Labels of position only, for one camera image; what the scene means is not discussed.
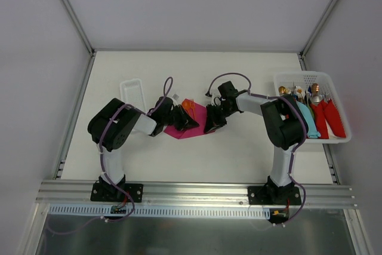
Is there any pink paper napkin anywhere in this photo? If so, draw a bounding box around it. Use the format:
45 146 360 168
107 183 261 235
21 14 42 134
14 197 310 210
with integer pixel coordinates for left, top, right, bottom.
164 101 207 139

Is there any orange plastic spoon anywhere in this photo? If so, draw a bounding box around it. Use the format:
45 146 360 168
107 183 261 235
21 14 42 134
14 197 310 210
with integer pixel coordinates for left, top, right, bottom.
181 99 193 116

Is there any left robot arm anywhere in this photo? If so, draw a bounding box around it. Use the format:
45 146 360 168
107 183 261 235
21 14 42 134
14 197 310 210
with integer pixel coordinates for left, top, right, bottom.
87 96 199 202

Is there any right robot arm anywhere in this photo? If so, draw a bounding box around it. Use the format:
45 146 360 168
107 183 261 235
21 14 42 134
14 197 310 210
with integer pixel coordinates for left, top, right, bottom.
204 91 308 206

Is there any small white plastic basket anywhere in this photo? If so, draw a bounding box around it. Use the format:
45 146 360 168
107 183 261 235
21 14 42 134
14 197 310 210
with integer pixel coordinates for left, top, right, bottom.
119 78 147 113

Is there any silver spoon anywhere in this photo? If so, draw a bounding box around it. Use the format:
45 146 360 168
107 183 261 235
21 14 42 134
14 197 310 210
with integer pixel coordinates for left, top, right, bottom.
311 94 322 105

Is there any copper spoon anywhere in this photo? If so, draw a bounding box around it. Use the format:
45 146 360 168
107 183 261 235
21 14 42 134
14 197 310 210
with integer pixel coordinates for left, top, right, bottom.
311 83 319 96

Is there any large white plastic basket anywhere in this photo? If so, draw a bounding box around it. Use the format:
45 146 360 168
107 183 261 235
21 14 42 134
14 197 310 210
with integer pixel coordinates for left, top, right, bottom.
274 71 352 144

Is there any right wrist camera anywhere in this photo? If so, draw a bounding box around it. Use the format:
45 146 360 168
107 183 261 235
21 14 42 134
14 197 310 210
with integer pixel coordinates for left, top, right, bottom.
218 81 238 100

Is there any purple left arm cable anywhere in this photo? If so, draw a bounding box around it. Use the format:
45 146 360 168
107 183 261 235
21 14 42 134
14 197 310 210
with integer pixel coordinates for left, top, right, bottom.
44 76 174 235

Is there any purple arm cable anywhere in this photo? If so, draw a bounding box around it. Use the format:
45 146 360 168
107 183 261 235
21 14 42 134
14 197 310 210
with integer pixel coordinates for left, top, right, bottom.
205 72 309 229
44 76 174 235

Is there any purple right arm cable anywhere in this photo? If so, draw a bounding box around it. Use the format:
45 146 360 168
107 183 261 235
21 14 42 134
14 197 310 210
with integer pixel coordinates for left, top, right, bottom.
205 72 309 229

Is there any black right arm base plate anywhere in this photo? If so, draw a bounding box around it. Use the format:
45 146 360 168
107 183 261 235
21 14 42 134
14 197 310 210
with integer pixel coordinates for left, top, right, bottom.
247 184 302 206

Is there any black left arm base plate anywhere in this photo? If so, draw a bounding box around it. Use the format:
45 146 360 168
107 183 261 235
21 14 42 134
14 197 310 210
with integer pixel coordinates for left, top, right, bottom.
90 179 144 203

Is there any aluminium frame rail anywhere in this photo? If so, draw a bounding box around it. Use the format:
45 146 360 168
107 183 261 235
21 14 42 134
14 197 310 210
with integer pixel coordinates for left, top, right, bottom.
35 180 359 209

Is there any white slotted cable duct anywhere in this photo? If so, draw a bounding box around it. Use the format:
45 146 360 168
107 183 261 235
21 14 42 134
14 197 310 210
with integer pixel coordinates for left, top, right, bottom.
48 204 270 220

